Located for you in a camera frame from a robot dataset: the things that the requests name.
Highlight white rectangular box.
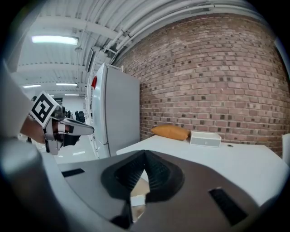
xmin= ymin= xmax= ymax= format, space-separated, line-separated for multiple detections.
xmin=189 ymin=130 xmax=222 ymax=148

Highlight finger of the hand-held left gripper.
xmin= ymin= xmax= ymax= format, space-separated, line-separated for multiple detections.
xmin=59 ymin=118 xmax=95 ymax=136
xmin=61 ymin=134 xmax=81 ymax=147

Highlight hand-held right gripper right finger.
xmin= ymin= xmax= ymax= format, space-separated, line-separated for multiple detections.
xmin=133 ymin=150 xmax=261 ymax=232

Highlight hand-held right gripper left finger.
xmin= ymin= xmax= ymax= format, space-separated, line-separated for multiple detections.
xmin=58 ymin=149 xmax=146 ymax=230

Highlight white ceiling pipes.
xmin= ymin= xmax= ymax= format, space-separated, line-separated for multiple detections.
xmin=103 ymin=2 xmax=256 ymax=54

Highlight black hanging screen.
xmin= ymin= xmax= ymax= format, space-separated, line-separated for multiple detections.
xmin=87 ymin=47 xmax=94 ymax=73

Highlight large ceiling light panel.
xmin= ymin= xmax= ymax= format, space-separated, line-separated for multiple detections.
xmin=31 ymin=35 xmax=79 ymax=46

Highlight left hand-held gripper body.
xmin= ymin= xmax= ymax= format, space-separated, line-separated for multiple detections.
xmin=28 ymin=90 xmax=67 ymax=156

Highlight orange cushion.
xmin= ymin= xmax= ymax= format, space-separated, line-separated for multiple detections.
xmin=150 ymin=124 xmax=191 ymax=141

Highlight person's left forearm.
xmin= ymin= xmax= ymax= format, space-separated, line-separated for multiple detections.
xmin=0 ymin=60 xmax=46 ymax=145

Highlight tall grey white cabinet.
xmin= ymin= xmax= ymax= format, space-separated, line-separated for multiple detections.
xmin=90 ymin=63 xmax=140 ymax=160

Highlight white desk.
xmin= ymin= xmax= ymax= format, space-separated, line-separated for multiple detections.
xmin=116 ymin=133 xmax=290 ymax=207

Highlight white object at desk edge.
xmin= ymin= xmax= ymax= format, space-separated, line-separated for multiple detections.
xmin=281 ymin=133 xmax=290 ymax=169

